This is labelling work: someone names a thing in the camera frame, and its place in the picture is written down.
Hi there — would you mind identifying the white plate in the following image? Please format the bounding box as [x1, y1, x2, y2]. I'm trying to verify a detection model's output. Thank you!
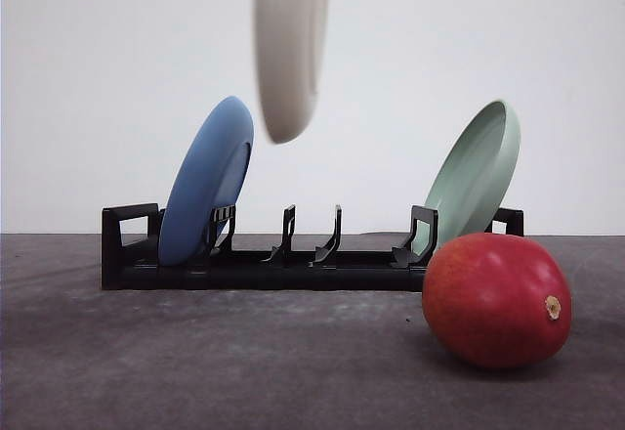
[253, 0, 328, 144]

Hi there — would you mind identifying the red pomegranate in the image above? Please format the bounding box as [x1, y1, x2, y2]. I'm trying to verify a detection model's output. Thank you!
[422, 234, 572, 369]

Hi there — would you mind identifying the blue plate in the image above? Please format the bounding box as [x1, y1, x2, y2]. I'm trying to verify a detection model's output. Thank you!
[159, 97, 255, 266]

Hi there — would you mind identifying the green plate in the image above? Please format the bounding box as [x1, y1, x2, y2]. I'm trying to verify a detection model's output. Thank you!
[412, 100, 521, 256]

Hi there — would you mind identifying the black plate rack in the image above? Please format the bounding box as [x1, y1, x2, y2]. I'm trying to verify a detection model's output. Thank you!
[102, 203, 524, 291]

